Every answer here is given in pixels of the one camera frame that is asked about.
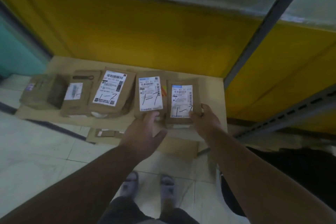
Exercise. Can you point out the person's right hand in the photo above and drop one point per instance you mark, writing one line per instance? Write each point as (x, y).
(210, 126)

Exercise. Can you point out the person's left hand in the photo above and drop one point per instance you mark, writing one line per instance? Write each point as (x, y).
(141, 139)

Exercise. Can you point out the metal shelving rack with boards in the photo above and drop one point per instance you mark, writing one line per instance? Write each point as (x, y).
(215, 95)

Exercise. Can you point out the parcel label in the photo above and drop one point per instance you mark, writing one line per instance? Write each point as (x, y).
(109, 133)

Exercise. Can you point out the brown box label 1-7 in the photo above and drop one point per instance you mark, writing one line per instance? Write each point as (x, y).
(181, 100)

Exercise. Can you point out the box with orange stripes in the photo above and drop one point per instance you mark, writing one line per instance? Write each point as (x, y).
(149, 92)

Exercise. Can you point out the small parcel marked 1-7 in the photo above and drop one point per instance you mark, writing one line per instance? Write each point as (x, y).
(110, 90)

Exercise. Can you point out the box white label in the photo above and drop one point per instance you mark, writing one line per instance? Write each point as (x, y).
(78, 100)

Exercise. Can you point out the taped brown box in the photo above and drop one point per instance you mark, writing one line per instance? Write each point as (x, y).
(39, 92)

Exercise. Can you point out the person's right forearm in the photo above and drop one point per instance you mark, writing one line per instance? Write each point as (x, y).
(262, 184)

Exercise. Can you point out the person's left forearm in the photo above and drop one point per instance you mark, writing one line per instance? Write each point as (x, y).
(73, 189)

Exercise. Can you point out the dark grey shorts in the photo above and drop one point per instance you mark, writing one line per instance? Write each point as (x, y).
(126, 210)

